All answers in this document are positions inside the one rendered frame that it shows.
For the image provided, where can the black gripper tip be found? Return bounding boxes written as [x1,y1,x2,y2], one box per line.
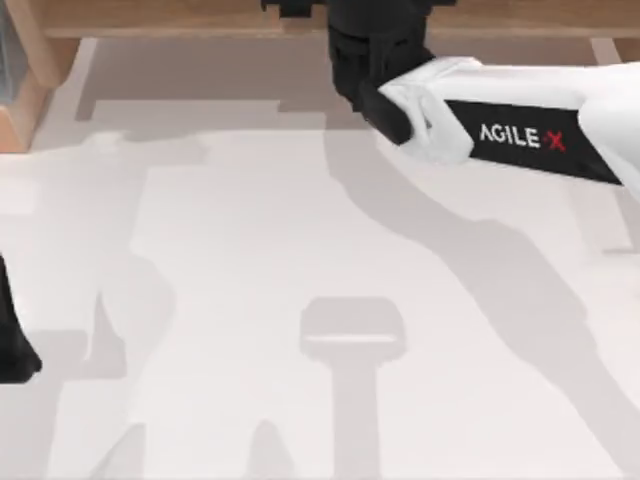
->
[0,254,43,387]

